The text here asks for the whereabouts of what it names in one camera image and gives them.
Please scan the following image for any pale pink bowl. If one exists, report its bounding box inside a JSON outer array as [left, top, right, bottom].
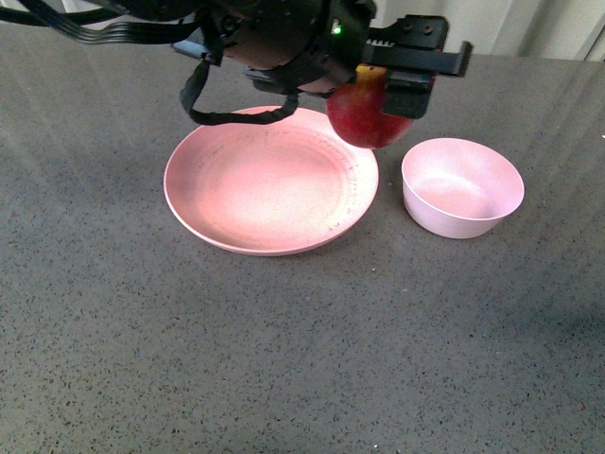
[[401, 138, 525, 239]]

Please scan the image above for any red apple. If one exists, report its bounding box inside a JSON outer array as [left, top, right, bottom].
[[326, 64, 414, 149]]

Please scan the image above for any black sleeved cable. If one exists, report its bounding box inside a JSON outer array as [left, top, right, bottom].
[[179, 59, 301, 128]]

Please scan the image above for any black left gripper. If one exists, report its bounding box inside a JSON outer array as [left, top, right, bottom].
[[325, 1, 473, 118]]

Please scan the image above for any white curtain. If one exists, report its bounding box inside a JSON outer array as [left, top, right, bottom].
[[372, 0, 604, 61]]

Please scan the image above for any pink plate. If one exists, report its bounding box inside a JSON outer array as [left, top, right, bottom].
[[164, 109, 379, 256]]

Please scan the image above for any black flat ribbon cable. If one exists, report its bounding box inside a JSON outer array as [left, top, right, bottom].
[[0, 0, 209, 47]]

